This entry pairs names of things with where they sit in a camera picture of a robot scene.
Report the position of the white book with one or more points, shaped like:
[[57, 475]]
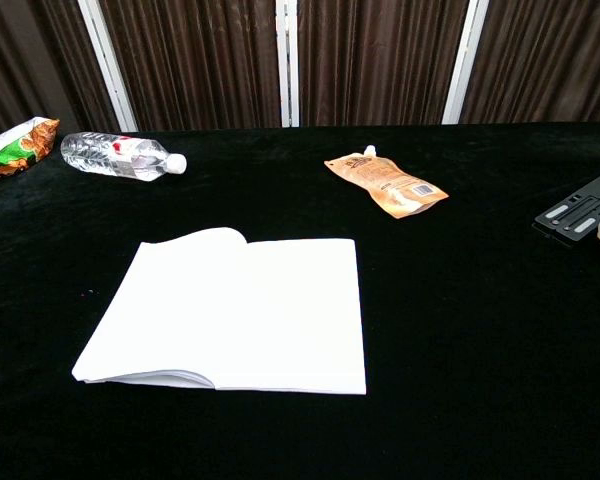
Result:
[[240, 315]]

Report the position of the orange spouted drink pouch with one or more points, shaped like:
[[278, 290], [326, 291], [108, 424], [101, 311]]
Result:
[[387, 182]]

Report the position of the black velvet tablecloth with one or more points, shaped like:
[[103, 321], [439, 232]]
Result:
[[300, 310]]

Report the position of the brown pleated curtain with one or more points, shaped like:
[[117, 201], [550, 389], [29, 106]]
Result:
[[195, 60]]

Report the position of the clear plastic water bottle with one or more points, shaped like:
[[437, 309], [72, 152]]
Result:
[[115, 155]]

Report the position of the green orange snack bag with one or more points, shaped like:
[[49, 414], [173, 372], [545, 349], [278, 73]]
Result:
[[15, 147]]

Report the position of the white screen frame post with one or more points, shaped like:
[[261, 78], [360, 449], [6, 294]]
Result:
[[107, 62], [464, 60], [287, 62]]

